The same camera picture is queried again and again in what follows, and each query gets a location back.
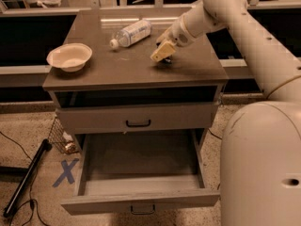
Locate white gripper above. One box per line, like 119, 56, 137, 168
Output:
150, 16, 189, 62

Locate dark rxbar blueberry bar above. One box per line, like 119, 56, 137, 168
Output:
162, 56, 172, 64

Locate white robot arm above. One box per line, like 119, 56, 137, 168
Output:
151, 0, 301, 226

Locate grey drawer cabinet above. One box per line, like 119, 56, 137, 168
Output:
42, 7, 230, 218

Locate closed grey top drawer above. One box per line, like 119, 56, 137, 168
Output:
56, 103, 218, 134

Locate open grey middle drawer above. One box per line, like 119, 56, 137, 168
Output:
61, 129, 220, 215

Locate clear plastic water bottle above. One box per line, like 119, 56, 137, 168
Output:
110, 20, 152, 50

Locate white paper bowl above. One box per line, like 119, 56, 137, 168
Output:
46, 43, 92, 73

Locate black bar left floor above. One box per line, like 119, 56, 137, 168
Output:
3, 139, 52, 218

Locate blue tape cross mark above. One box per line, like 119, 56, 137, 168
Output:
53, 158, 79, 187

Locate black floor cable right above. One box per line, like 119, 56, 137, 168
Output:
208, 129, 223, 141

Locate black floor cable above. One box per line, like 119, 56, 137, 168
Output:
208, 129, 223, 141
0, 130, 51, 226

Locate wire mesh waste basket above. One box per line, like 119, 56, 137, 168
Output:
48, 118, 78, 154

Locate black floor cable left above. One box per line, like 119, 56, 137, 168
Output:
0, 130, 51, 226

